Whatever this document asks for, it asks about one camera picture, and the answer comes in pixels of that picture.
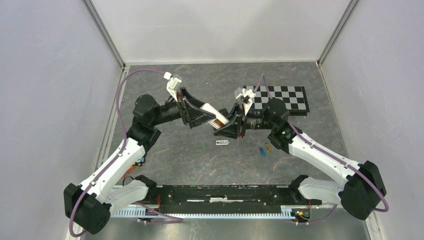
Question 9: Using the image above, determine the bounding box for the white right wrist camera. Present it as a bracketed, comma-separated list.
[234, 87, 256, 116]

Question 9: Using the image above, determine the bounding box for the blue battery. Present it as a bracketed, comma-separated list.
[259, 147, 266, 157]

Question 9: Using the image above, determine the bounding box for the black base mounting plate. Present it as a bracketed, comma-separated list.
[141, 184, 323, 214]

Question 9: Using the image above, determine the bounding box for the black white chessboard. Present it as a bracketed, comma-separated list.
[247, 85, 310, 116]

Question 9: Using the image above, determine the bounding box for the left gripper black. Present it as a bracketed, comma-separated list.
[150, 86, 216, 128]

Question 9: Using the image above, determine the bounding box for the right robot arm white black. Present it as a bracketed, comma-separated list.
[211, 98, 390, 220]

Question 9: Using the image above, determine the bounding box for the gold battery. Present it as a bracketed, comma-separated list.
[265, 143, 272, 152]

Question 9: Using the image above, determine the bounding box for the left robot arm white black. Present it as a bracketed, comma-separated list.
[63, 87, 221, 238]

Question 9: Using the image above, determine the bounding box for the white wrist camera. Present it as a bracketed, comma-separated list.
[234, 87, 256, 116]
[163, 72, 182, 101]

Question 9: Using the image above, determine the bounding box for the white remote control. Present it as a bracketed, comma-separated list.
[200, 103, 229, 130]

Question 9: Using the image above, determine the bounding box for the white slotted cable duct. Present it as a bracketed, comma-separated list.
[112, 204, 309, 221]

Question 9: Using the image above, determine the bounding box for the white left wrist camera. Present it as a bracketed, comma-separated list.
[163, 72, 182, 101]

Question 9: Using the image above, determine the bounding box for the white battery cover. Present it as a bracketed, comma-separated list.
[215, 139, 230, 146]

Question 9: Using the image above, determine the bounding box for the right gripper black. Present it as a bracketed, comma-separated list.
[213, 102, 276, 140]

